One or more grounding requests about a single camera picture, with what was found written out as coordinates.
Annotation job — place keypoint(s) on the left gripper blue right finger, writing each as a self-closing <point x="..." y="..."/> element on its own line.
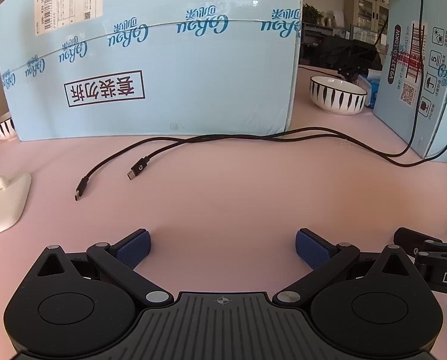
<point x="319" y="254"/>

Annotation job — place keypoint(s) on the black striped white bowl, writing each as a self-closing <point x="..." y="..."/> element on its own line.
<point x="337" y="96"/>

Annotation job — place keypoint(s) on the large light blue carton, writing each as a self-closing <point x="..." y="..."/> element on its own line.
<point x="90" y="68"/>

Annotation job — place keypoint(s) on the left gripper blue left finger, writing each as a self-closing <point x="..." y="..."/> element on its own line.
<point x="130" y="251"/>

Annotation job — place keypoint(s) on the black USB cable long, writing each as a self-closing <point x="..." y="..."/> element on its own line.
<point x="83" y="183"/>

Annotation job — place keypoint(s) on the black USB cable short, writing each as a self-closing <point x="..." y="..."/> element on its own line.
<point x="278" y="137"/>

